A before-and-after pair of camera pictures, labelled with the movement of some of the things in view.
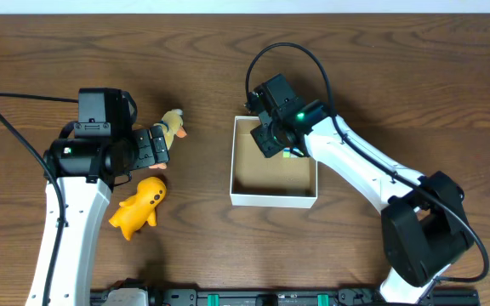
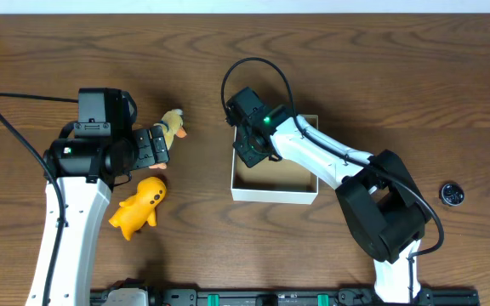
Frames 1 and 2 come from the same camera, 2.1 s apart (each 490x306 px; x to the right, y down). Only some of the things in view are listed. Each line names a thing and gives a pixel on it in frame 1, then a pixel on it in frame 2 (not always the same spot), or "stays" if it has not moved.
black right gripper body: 268,138 -> 247,150
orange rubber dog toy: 139,209 stays
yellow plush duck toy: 172,125 stays
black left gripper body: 144,149 stays
